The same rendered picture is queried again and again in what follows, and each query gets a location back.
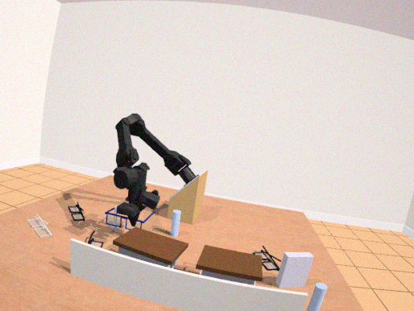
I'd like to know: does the light blue cylinder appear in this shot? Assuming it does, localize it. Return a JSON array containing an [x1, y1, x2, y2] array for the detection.
[[171, 210, 181, 237], [307, 283, 327, 311]]

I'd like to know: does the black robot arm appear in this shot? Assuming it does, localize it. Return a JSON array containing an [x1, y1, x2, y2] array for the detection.
[[113, 114, 198, 209]]

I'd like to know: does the white curved panel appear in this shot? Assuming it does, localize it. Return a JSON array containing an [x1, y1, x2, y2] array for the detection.
[[70, 238, 308, 311]]

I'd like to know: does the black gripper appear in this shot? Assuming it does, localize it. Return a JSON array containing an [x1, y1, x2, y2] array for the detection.
[[116, 185, 147, 226]]

